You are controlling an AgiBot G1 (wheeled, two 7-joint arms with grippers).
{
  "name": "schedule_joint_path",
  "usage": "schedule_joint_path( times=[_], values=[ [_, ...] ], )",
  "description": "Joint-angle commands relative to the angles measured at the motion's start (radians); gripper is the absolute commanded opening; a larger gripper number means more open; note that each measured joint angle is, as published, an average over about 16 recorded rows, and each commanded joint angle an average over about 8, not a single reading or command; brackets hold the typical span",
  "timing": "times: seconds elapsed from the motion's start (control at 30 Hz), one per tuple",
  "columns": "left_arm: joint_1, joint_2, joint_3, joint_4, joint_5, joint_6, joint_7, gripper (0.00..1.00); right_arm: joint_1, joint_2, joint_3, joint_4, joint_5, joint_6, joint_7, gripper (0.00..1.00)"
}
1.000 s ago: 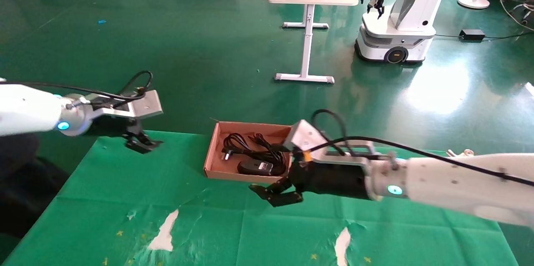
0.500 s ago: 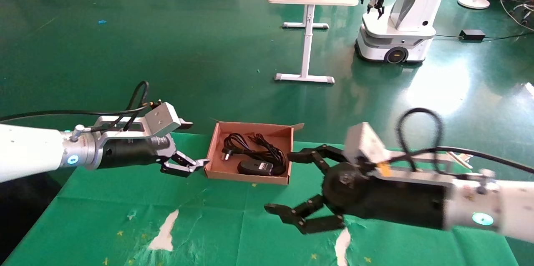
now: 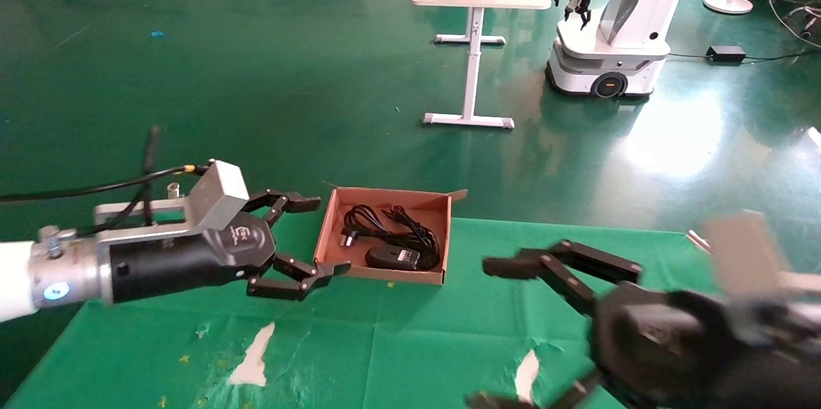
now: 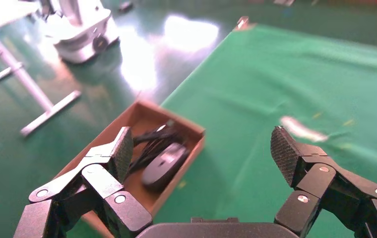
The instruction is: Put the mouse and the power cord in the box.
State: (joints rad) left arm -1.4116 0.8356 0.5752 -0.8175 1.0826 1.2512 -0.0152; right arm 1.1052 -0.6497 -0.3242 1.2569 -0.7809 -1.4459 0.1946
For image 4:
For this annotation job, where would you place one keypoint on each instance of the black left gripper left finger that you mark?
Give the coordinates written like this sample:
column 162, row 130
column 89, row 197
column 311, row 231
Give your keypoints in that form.
column 99, row 177

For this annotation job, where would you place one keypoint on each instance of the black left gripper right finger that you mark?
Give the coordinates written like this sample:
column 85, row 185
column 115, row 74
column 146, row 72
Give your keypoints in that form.
column 320, row 180

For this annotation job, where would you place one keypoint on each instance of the open brown cardboard box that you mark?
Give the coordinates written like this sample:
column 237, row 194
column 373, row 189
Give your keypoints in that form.
column 188, row 131

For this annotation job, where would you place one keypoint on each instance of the green tablecloth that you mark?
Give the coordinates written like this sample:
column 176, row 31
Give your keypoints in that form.
column 274, row 85

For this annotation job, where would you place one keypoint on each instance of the white background table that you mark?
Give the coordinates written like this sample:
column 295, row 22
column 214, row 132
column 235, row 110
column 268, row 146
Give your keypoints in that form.
column 27, row 82

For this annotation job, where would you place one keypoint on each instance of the white wheeled background robot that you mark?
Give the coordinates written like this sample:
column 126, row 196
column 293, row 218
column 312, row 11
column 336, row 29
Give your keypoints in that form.
column 83, row 36

